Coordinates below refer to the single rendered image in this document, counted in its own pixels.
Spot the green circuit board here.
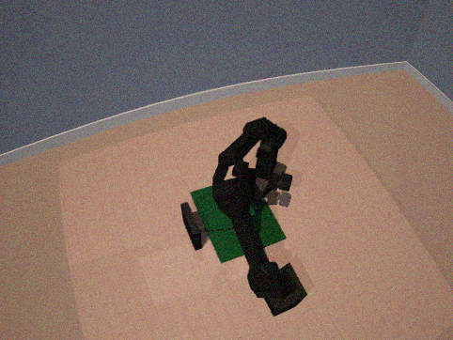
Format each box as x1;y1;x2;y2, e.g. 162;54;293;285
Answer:
190;186;287;263

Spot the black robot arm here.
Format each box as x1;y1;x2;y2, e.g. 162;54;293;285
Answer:
212;117;297;300

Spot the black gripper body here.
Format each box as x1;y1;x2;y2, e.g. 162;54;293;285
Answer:
232;157;292;191

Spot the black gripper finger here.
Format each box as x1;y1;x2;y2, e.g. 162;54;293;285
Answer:
249;177;257;194
262;181;277;198

